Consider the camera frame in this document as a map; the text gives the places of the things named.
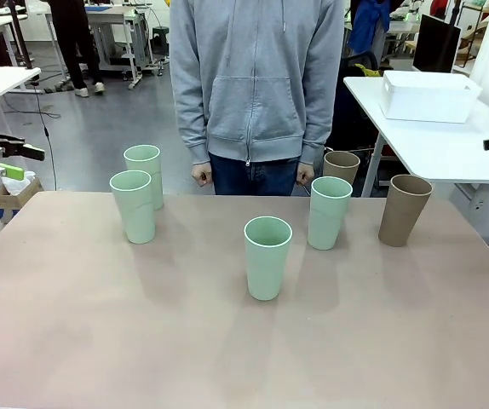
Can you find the white plastic basket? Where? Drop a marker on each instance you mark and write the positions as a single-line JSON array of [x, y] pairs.
[[423, 104]]

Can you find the brown plastic cup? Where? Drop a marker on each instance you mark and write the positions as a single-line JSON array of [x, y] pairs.
[[341, 170], [400, 217]]

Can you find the pale green plastic cup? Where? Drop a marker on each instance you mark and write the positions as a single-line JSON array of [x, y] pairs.
[[325, 221], [136, 217], [154, 179], [266, 272]]

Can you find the person's left forearm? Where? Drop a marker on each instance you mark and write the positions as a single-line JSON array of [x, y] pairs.
[[319, 128]]

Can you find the person's right forearm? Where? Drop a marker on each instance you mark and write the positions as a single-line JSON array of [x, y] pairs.
[[191, 128]]

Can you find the person's right hand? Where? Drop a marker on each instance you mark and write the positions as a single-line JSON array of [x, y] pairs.
[[202, 174]]

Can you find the person's left hand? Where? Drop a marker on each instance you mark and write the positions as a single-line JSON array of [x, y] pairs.
[[306, 172]]

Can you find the crumpled white paper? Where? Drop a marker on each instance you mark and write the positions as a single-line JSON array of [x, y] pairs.
[[16, 183]]

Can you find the cardboard box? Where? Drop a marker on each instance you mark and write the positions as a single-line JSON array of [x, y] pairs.
[[10, 204]]

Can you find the white table with rounded corners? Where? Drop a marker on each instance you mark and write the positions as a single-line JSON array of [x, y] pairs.
[[432, 149]]

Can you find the wooden shelf rack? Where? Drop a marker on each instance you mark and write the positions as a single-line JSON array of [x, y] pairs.
[[474, 30]]

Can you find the black computer monitor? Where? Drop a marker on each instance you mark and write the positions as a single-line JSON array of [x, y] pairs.
[[436, 42]]

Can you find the person in black clothes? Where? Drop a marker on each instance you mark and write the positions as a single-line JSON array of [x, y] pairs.
[[74, 38]]

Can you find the yellow-green cloth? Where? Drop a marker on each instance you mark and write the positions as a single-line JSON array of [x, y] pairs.
[[368, 71]]

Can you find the black office chair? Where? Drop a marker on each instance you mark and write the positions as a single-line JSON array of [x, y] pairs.
[[355, 106]]

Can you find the gray metal workbench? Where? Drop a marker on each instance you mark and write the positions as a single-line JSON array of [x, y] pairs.
[[119, 17]]

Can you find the blue jacket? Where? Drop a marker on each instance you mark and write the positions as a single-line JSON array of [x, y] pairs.
[[368, 25]]

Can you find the dark metal stool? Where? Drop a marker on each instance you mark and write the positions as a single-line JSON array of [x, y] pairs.
[[160, 38]]

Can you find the person in gray hoodie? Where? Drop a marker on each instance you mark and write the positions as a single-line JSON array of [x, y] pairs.
[[253, 85]]

